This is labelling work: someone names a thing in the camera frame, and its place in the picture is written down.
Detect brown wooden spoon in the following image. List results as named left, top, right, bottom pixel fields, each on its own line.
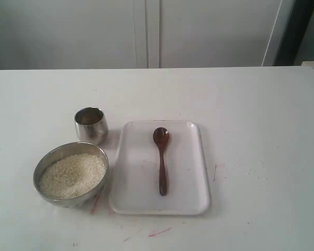
left=153, top=127, right=170, bottom=196

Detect small steel cup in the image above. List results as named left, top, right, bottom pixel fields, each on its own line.
left=74, top=107, right=108, bottom=145

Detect white rice pile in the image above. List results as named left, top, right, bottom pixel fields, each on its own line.
left=39, top=154, right=107, bottom=200

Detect steel bowl with rice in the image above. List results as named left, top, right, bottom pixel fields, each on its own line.
left=33, top=142, right=109, bottom=207

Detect white plastic tray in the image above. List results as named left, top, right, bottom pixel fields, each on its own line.
left=109, top=120, right=210, bottom=215

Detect white cabinet doors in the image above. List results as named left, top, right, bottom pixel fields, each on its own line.
left=0, top=1, right=294, bottom=70

